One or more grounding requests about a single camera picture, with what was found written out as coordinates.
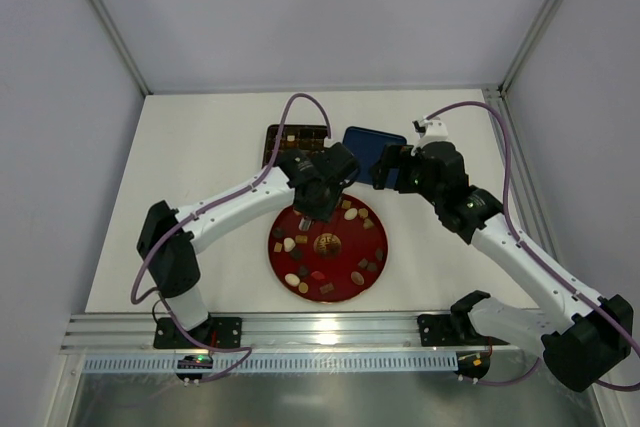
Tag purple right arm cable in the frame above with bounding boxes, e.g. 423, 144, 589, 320
424, 100, 640, 391

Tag caramel oval chocolate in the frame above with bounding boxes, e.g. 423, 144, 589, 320
351, 271, 364, 285

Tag metal serving tongs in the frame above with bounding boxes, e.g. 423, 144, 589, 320
298, 217, 314, 232

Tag blue chocolate tin box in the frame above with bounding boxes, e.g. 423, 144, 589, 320
262, 124, 328, 167

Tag blue tin lid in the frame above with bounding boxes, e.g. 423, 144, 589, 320
342, 126, 407, 186

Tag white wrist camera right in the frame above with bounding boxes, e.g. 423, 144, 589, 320
413, 116, 449, 149

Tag red round lacquer tray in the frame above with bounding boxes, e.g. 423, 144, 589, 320
267, 194, 389, 304

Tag dark heart chocolate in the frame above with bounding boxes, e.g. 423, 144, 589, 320
296, 265, 310, 277

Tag right aluminium frame post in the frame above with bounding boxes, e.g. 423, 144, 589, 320
498, 0, 564, 97

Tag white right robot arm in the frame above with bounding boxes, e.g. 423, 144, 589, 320
394, 141, 639, 392

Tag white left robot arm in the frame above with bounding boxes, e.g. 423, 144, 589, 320
137, 143, 389, 352

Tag white swirl oval chocolate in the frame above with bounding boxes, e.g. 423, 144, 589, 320
344, 208, 358, 221

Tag aluminium mounting rail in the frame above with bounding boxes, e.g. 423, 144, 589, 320
61, 311, 433, 353

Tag slotted cable duct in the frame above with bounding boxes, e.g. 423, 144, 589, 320
82, 350, 458, 375

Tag dark square chocolate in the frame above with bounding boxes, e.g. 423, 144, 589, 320
290, 247, 304, 261

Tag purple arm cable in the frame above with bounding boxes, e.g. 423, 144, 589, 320
424, 100, 640, 391
129, 92, 332, 386

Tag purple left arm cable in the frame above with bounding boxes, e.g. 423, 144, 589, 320
129, 92, 332, 386

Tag left aluminium frame post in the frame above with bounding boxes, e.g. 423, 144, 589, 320
86, 0, 152, 97

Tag aluminium frame post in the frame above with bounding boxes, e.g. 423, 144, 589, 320
86, 0, 152, 97
498, 0, 564, 97

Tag brown square chocolate front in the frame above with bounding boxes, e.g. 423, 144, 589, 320
319, 283, 334, 294

